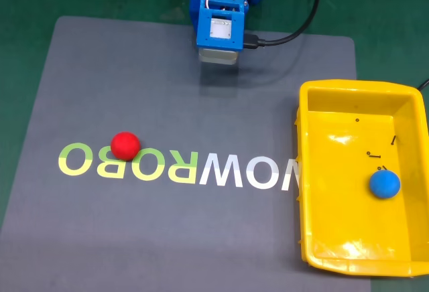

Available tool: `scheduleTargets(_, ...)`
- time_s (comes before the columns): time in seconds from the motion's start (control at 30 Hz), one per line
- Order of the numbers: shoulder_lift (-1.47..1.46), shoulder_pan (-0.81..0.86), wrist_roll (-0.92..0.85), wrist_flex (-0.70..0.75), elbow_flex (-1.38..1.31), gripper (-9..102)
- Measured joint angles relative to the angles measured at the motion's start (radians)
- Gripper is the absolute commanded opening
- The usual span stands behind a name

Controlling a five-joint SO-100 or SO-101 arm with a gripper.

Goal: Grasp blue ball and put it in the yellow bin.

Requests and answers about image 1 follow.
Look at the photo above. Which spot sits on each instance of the blue ball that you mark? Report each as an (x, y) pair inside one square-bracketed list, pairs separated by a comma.
[(385, 184)]

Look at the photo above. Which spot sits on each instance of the yellow plastic bin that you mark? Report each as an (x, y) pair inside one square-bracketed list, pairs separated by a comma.
[(335, 205)]

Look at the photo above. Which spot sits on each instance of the red ball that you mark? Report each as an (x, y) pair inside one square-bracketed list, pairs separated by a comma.
[(125, 146)]

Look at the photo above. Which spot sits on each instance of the silver camera in blue mount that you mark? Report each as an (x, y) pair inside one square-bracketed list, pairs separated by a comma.
[(219, 31)]

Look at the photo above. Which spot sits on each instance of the grey mat with NOWROBO print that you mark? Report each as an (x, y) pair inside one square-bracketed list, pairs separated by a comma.
[(134, 104)]

